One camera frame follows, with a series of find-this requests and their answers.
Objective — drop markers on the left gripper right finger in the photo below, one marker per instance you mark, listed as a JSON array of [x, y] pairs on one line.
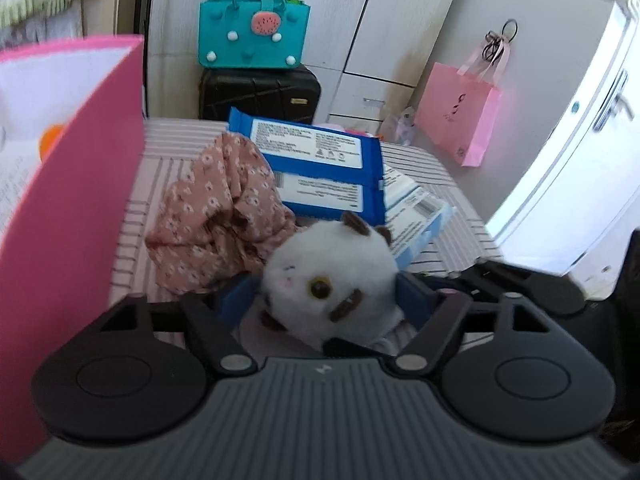
[[437, 316]]

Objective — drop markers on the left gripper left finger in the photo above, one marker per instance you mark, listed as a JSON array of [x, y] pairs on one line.
[[213, 315]]

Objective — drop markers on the pink floral fabric scrunchie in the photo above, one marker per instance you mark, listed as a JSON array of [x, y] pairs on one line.
[[223, 217]]

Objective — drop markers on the white tissue pack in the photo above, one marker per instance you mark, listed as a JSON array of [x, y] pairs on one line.
[[413, 215]]

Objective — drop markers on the white panda plush toy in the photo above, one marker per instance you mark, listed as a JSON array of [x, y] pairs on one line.
[[335, 279]]

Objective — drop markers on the blue wet wipes pack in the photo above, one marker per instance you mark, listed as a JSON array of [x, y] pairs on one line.
[[320, 173]]

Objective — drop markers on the orange makeup sponge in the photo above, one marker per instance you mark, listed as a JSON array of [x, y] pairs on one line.
[[48, 139]]

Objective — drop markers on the white door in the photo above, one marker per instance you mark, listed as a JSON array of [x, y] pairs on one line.
[[574, 209]]

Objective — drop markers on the pink cardboard box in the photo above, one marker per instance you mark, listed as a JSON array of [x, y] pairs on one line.
[[57, 253]]

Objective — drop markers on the pink paper shopping bag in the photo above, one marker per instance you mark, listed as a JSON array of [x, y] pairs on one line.
[[459, 105]]

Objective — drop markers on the black suitcase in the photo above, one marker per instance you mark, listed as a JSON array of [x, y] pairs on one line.
[[290, 95]]

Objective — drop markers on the teal felt tote bag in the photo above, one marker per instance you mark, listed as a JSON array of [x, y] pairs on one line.
[[265, 34]]

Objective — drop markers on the grey wardrobe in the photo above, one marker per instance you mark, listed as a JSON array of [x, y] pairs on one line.
[[368, 56]]

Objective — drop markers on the black clothes rack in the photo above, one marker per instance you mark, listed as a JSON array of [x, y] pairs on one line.
[[142, 18]]

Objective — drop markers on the metal door handle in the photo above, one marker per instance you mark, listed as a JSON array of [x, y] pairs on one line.
[[614, 103]]

